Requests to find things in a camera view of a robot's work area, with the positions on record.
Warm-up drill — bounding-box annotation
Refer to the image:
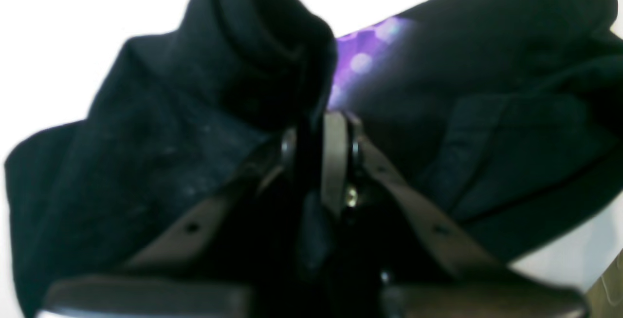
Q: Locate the black graphic t-shirt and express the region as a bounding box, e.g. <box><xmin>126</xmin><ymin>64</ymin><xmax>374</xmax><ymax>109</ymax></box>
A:
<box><xmin>5</xmin><ymin>0</ymin><xmax>622</xmax><ymax>318</ymax></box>

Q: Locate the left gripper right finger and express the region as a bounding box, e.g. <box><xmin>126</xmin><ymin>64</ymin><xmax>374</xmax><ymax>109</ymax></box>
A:
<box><xmin>321</xmin><ymin>112</ymin><xmax>589</xmax><ymax>318</ymax></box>

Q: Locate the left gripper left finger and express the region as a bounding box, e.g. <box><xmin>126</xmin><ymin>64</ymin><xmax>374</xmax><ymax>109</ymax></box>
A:
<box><xmin>38</xmin><ymin>129</ymin><xmax>303</xmax><ymax>318</ymax></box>

